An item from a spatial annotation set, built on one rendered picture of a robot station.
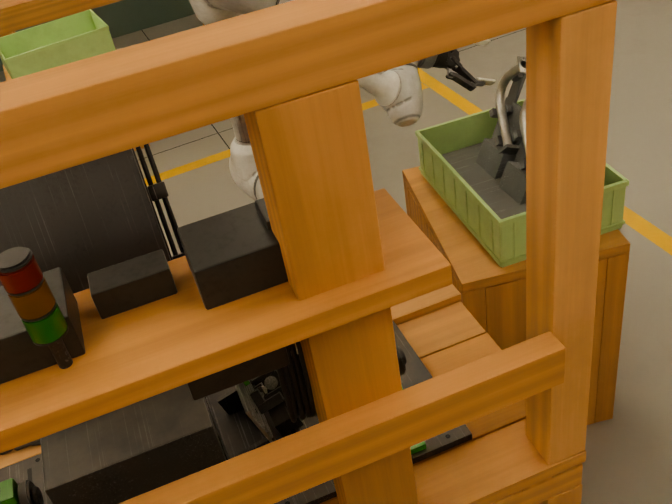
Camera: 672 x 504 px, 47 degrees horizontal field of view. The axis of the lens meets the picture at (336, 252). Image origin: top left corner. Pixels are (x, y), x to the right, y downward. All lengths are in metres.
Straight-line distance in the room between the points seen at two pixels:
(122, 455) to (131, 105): 0.71
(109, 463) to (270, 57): 0.79
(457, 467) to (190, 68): 1.10
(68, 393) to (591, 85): 0.85
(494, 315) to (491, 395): 1.04
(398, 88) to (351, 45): 1.25
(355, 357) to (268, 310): 0.19
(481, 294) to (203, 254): 1.32
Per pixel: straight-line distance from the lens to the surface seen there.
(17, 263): 1.05
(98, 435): 1.49
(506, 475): 1.72
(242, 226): 1.19
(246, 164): 2.34
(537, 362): 1.39
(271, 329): 1.11
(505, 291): 2.36
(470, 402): 1.37
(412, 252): 1.19
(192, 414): 1.45
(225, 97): 0.95
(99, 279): 1.22
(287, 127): 0.99
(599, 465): 2.86
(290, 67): 0.96
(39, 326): 1.10
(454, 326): 2.02
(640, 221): 3.89
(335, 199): 1.07
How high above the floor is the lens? 2.27
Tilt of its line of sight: 37 degrees down
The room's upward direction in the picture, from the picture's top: 11 degrees counter-clockwise
